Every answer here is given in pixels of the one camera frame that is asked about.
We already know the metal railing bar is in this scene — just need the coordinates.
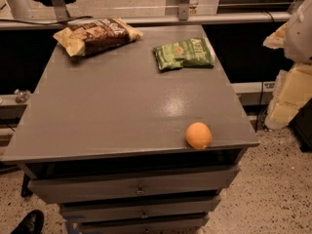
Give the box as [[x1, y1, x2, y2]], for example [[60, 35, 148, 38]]
[[0, 12, 291, 30]]

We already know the small shiny clutter object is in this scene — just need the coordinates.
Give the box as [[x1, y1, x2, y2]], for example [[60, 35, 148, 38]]
[[14, 89, 31, 103]]

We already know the black cable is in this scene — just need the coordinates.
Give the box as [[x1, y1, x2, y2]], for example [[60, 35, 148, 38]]
[[0, 15, 94, 26]]

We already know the orange fruit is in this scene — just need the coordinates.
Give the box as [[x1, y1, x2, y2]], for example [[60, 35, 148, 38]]
[[185, 122, 213, 149]]

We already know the green chip bag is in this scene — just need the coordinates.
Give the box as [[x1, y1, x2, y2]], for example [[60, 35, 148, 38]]
[[153, 37, 215, 70]]

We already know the black shoe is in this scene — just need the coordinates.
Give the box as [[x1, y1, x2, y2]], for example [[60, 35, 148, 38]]
[[10, 210, 44, 234]]

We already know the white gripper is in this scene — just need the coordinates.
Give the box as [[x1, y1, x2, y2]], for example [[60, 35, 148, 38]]
[[263, 0, 312, 130]]

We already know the brown chip bag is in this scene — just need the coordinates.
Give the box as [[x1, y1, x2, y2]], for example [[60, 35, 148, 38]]
[[54, 19, 143, 57]]

